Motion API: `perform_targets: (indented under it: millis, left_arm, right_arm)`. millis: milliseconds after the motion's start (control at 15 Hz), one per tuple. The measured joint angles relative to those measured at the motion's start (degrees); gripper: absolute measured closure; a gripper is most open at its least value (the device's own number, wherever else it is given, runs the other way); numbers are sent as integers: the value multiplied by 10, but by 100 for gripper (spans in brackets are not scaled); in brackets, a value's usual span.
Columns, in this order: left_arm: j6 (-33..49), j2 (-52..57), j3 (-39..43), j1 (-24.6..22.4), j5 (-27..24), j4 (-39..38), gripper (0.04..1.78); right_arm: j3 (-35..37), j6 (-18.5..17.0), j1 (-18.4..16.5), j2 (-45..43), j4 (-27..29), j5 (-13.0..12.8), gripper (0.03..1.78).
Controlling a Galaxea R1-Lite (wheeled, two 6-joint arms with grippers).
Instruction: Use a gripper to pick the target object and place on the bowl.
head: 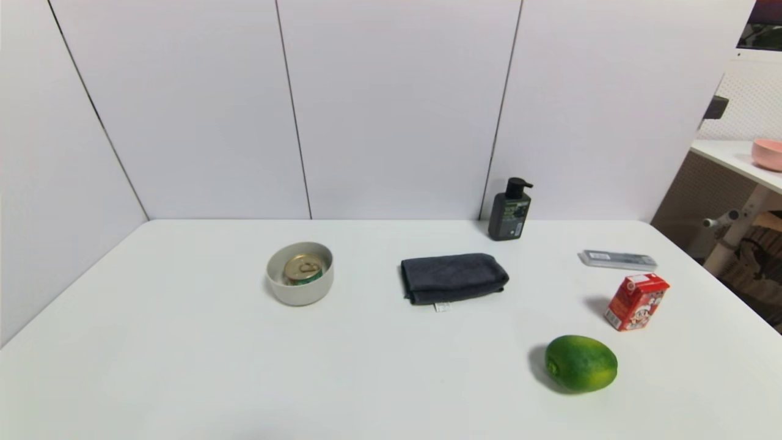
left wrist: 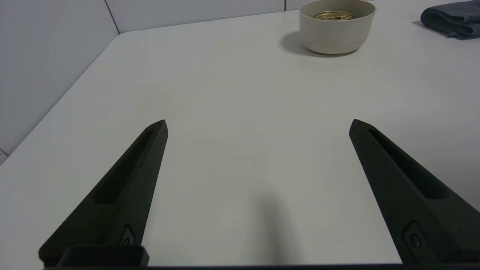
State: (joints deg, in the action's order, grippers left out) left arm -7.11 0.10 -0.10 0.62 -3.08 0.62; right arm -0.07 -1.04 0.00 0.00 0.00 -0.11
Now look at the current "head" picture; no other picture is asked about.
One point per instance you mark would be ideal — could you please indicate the gold lid tin can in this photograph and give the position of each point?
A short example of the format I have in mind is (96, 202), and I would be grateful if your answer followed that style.
(303, 267)

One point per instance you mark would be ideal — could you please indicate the beige round bowl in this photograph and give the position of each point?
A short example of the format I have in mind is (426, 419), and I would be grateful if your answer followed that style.
(300, 287)

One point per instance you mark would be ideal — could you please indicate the pink bowl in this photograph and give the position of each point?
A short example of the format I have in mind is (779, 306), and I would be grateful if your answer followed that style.
(767, 154)

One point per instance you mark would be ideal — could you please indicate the dark grey folded towel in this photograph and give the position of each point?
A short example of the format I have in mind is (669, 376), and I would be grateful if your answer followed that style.
(452, 278)

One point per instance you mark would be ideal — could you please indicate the black pump dispenser bottle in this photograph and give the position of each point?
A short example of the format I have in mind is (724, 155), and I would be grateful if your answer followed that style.
(511, 214)

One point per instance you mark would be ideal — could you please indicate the grey remote control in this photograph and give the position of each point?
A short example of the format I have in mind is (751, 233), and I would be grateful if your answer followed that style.
(618, 260)

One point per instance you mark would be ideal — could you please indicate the green mango fruit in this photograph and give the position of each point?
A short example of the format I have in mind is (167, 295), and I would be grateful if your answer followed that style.
(580, 363)

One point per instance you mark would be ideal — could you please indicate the red drink carton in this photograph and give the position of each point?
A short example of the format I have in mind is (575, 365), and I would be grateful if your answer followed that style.
(635, 302)

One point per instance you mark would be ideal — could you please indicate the white side table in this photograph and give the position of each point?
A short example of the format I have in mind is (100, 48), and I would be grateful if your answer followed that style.
(733, 156)

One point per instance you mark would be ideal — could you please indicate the white pegboard panel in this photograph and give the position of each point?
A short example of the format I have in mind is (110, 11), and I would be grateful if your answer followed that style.
(748, 98)

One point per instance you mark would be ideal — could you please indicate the dark monitor screen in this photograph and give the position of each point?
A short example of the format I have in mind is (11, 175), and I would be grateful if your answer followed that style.
(762, 27)

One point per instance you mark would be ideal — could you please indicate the black bracket on pegboard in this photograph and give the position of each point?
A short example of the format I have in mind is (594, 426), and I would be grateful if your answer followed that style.
(716, 107)

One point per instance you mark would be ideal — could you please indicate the wooden chair frame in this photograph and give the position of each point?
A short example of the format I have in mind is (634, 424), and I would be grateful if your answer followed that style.
(757, 263)

